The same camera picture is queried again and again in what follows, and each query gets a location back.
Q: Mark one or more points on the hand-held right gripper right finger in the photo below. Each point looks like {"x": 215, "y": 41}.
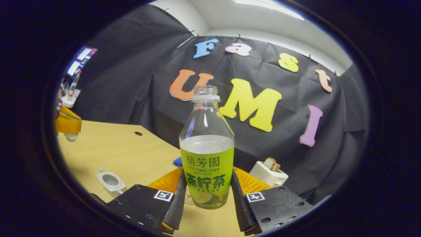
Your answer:
{"x": 238, "y": 207}

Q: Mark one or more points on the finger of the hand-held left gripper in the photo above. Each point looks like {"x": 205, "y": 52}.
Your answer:
{"x": 69, "y": 125}
{"x": 70, "y": 112}

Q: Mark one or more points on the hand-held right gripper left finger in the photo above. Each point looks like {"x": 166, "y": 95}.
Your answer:
{"x": 177, "y": 210}

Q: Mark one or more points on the white teacup lid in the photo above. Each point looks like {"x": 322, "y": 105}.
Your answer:
{"x": 71, "y": 136}

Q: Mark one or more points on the green label water bottle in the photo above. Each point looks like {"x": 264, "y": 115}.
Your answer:
{"x": 206, "y": 164}

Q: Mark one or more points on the white teacup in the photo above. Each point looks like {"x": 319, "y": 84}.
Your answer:
{"x": 111, "y": 181}

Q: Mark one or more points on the red cap plastic bottle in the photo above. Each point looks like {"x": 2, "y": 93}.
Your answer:
{"x": 73, "y": 87}

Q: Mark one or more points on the small white side table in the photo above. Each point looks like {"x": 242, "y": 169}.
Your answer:
{"x": 70, "y": 102}

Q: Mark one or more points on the white toaster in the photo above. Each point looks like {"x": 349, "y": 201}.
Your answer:
{"x": 268, "y": 176}

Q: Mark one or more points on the blue towel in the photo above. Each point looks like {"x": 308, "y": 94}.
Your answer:
{"x": 178, "y": 162}

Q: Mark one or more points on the computer monitor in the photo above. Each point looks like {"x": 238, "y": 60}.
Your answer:
{"x": 82, "y": 61}

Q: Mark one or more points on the bread slice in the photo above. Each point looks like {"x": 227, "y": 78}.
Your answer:
{"x": 271, "y": 164}

